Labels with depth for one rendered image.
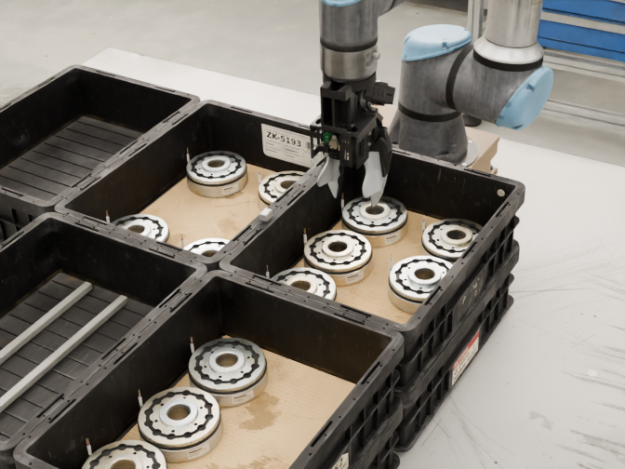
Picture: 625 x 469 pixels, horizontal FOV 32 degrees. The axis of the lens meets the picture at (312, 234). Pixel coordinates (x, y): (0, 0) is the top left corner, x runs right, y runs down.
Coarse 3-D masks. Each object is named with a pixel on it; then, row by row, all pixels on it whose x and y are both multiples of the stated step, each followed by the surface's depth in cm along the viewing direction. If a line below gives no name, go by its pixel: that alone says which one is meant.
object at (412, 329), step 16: (416, 160) 170; (432, 160) 169; (480, 176) 165; (496, 176) 165; (304, 192) 163; (512, 192) 161; (288, 208) 159; (512, 208) 159; (272, 224) 156; (496, 224) 154; (256, 240) 153; (480, 240) 151; (240, 256) 151; (464, 256) 149; (480, 256) 151; (240, 272) 147; (448, 272) 145; (464, 272) 147; (288, 288) 143; (448, 288) 143; (336, 304) 140; (432, 304) 140; (368, 320) 138; (384, 320) 137; (416, 320) 137; (416, 336) 137
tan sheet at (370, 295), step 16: (336, 224) 173; (416, 224) 172; (400, 240) 169; (416, 240) 169; (384, 256) 166; (400, 256) 165; (416, 256) 165; (384, 272) 162; (352, 288) 159; (368, 288) 159; (384, 288) 159; (352, 304) 156; (368, 304) 156; (384, 304) 156; (400, 320) 153
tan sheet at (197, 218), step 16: (256, 176) 186; (176, 192) 183; (192, 192) 182; (240, 192) 182; (256, 192) 182; (160, 208) 178; (176, 208) 178; (192, 208) 178; (208, 208) 178; (224, 208) 178; (240, 208) 178; (256, 208) 178; (176, 224) 174; (192, 224) 174; (208, 224) 174; (224, 224) 174; (240, 224) 174; (176, 240) 171; (192, 240) 171
